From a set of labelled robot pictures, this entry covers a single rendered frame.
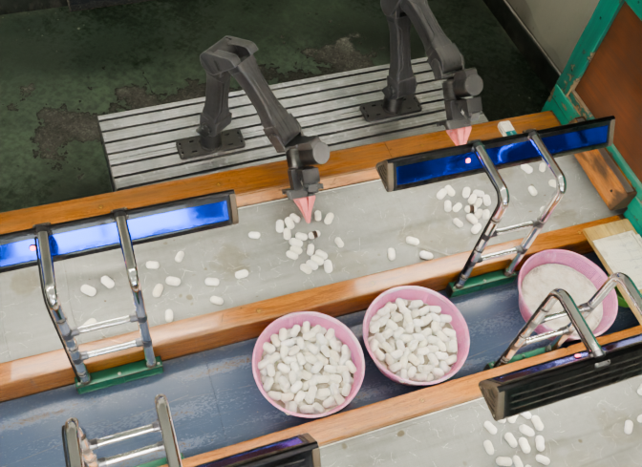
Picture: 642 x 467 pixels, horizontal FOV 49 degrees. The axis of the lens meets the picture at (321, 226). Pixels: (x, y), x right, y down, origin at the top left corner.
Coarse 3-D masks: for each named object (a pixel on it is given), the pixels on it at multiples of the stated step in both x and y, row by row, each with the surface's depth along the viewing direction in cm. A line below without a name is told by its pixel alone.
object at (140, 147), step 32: (416, 64) 246; (288, 96) 229; (320, 96) 230; (352, 96) 234; (128, 128) 213; (160, 128) 215; (192, 128) 216; (256, 128) 219; (320, 128) 222; (352, 128) 224; (384, 128) 225; (416, 128) 227; (128, 160) 207; (160, 160) 208; (192, 160) 210; (224, 160) 211; (256, 160) 214
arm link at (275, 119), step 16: (240, 48) 180; (256, 48) 177; (208, 64) 179; (224, 64) 175; (240, 64) 174; (256, 64) 177; (240, 80) 178; (256, 80) 177; (256, 96) 179; (272, 96) 180; (272, 112) 180; (272, 128) 182; (288, 128) 183
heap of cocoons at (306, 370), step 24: (288, 336) 174; (312, 336) 174; (264, 360) 168; (288, 360) 169; (312, 360) 170; (336, 360) 171; (264, 384) 166; (288, 384) 166; (312, 384) 166; (336, 384) 167; (288, 408) 164; (312, 408) 163
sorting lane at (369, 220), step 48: (336, 192) 200; (384, 192) 202; (432, 192) 204; (528, 192) 208; (576, 192) 210; (192, 240) 186; (240, 240) 187; (288, 240) 189; (384, 240) 193; (432, 240) 194; (0, 288) 172; (96, 288) 174; (144, 288) 176; (192, 288) 177; (240, 288) 179; (288, 288) 181; (0, 336) 165; (48, 336) 166; (96, 336) 167
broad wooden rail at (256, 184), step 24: (504, 120) 220; (528, 120) 221; (552, 120) 223; (384, 144) 209; (408, 144) 210; (432, 144) 211; (240, 168) 198; (264, 168) 199; (288, 168) 200; (336, 168) 202; (360, 168) 203; (120, 192) 188; (144, 192) 189; (168, 192) 190; (192, 192) 191; (240, 192) 193; (264, 192) 194; (0, 216) 180; (24, 216) 181; (48, 216) 182; (72, 216) 183
